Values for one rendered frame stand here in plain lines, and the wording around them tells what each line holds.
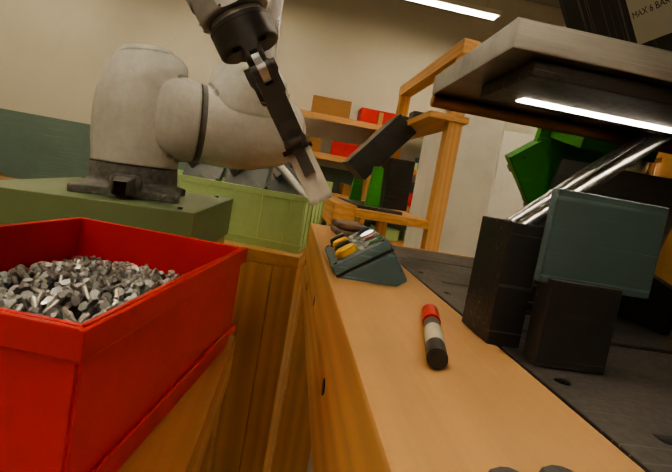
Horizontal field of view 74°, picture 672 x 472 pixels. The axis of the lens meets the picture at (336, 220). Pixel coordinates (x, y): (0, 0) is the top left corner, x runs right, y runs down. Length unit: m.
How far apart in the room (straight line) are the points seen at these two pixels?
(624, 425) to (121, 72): 0.82
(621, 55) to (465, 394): 0.23
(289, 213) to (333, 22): 6.74
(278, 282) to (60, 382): 1.04
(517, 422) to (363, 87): 7.53
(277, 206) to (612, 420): 1.11
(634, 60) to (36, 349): 0.38
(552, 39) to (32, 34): 8.47
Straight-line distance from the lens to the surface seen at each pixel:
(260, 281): 1.31
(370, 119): 7.13
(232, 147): 0.89
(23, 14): 8.77
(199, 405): 0.45
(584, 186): 0.45
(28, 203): 0.84
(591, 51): 0.33
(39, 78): 8.49
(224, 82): 0.91
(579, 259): 0.40
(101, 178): 0.89
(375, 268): 0.56
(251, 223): 1.35
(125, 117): 0.87
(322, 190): 0.56
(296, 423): 1.25
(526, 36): 0.31
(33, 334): 0.28
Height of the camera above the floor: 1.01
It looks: 5 degrees down
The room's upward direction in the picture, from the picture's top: 10 degrees clockwise
